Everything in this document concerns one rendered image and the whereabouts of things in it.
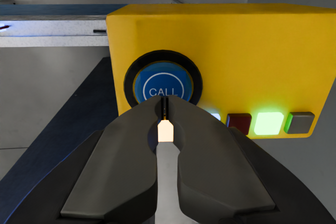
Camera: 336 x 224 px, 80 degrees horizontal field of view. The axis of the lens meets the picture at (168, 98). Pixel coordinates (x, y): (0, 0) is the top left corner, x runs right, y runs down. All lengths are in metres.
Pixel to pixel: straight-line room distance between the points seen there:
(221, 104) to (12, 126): 1.72
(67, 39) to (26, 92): 1.23
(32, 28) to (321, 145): 0.75
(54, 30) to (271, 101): 0.33
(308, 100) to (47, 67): 1.38
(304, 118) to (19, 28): 0.40
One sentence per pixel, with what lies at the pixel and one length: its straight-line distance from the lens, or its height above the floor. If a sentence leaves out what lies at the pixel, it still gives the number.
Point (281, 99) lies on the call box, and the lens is 0.17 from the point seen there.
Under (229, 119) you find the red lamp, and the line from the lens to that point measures 0.16.
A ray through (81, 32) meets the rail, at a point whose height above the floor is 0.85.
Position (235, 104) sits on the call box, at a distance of 0.16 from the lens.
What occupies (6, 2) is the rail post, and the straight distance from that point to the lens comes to 1.37.
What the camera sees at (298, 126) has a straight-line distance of 0.19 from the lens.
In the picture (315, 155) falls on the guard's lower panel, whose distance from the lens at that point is 0.77.
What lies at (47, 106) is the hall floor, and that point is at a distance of 1.58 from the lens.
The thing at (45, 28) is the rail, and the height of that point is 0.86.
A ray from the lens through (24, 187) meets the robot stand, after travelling 0.53.
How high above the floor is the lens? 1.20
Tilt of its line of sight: 62 degrees down
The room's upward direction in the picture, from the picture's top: 175 degrees clockwise
